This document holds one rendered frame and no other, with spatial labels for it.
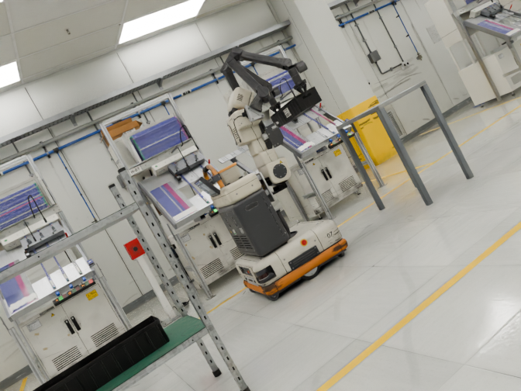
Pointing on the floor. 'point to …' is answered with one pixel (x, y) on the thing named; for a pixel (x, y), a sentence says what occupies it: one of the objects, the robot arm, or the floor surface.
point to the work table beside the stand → (402, 143)
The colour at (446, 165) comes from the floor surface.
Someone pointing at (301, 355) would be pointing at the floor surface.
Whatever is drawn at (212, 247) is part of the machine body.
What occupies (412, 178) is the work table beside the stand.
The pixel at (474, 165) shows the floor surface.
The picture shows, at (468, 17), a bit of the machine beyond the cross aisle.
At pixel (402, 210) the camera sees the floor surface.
